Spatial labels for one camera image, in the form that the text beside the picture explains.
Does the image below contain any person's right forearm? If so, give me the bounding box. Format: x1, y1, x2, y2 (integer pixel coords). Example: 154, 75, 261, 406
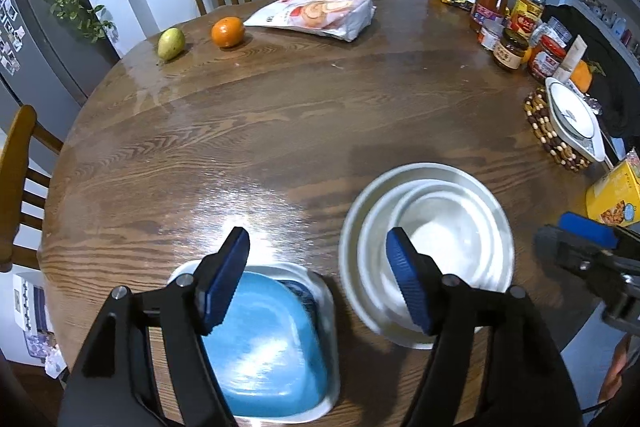
597, 334, 633, 403

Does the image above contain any dark sauce jar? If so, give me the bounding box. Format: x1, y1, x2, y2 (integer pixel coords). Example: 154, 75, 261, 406
492, 28, 530, 72

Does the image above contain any square blue patterned plate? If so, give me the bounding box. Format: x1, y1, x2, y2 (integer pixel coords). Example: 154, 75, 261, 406
167, 259, 342, 425

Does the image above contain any white snack bag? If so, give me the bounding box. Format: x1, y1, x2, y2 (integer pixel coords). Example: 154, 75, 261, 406
243, 0, 377, 42

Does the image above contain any large orange fruit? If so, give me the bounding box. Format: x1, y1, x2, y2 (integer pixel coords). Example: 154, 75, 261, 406
570, 61, 596, 94

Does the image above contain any orange tangerine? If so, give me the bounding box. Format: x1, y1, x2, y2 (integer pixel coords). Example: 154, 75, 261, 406
210, 16, 245, 49

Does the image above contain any black bag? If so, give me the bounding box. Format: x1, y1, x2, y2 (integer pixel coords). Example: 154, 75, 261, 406
542, 3, 640, 138

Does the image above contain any red label jar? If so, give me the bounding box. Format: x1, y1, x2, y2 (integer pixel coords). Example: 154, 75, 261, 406
528, 34, 567, 82

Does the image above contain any small blue dish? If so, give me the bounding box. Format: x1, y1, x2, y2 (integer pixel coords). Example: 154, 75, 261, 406
200, 271, 331, 419

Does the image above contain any green pear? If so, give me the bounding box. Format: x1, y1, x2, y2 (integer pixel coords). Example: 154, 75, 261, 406
157, 28, 186, 61

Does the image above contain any yellow food box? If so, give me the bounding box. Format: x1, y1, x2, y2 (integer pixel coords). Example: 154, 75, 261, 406
585, 148, 640, 228

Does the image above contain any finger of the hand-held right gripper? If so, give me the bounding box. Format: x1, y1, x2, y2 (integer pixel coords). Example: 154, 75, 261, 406
534, 224, 640, 293
557, 212, 640, 258

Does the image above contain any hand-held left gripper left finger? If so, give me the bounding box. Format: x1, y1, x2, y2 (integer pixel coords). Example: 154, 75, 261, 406
57, 227, 251, 427

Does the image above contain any beaded wooden trivet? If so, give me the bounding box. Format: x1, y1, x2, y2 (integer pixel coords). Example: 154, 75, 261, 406
523, 87, 593, 172

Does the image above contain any red sauce bottle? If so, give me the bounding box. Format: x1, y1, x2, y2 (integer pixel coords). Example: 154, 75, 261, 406
469, 0, 513, 50

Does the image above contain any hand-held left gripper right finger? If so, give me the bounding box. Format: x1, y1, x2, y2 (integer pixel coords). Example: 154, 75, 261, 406
385, 227, 583, 427

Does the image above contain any blue rimmed square dish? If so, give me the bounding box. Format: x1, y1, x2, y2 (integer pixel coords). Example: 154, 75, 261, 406
544, 79, 607, 164

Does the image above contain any medium white bowl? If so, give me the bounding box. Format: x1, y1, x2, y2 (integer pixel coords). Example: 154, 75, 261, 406
357, 179, 503, 338

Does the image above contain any large grey bowl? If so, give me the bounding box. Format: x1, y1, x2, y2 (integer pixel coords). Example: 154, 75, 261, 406
339, 163, 516, 350

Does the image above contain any group of fridge photo magnets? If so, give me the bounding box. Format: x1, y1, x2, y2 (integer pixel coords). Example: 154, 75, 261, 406
0, 0, 26, 75

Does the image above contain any grey refrigerator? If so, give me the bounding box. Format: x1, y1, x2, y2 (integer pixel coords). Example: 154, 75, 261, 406
0, 0, 93, 132

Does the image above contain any white tree print bowl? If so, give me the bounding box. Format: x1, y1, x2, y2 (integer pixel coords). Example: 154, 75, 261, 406
545, 77, 601, 140

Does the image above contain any clear plastic packet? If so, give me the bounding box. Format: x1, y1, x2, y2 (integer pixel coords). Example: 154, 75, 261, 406
540, 17, 573, 48

